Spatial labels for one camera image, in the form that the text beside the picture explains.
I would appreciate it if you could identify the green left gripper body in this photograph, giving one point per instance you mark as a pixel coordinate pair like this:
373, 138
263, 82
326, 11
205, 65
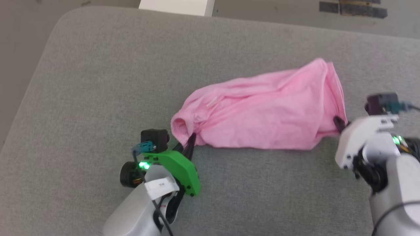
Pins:
178, 170

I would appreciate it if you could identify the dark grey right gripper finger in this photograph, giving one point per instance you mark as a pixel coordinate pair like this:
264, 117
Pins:
340, 124

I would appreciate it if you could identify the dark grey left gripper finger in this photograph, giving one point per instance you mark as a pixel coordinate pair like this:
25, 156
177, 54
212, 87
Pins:
179, 148
191, 146

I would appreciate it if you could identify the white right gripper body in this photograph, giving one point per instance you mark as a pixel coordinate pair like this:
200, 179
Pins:
357, 141

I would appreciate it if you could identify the pink cloth garment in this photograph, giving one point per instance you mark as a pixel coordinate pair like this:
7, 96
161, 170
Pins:
262, 118

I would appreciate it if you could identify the right arm white grey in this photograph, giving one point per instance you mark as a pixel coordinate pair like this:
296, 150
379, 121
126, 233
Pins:
400, 190

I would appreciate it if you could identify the left arm white grey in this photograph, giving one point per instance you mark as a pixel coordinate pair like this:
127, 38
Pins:
134, 213

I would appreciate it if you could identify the white paper label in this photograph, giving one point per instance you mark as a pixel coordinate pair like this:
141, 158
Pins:
161, 187

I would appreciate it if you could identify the grey fabric sofa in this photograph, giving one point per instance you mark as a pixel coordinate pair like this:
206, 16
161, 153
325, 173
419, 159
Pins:
98, 82

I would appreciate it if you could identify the white box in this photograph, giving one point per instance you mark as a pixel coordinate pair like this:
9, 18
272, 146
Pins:
177, 6

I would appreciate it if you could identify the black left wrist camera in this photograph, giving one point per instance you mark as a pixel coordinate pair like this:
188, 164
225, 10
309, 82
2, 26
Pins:
154, 139

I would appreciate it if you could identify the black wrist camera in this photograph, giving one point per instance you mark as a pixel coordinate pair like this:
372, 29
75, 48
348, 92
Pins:
380, 104
154, 139

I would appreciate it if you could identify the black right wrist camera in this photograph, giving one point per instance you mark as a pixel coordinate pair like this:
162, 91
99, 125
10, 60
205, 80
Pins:
380, 104

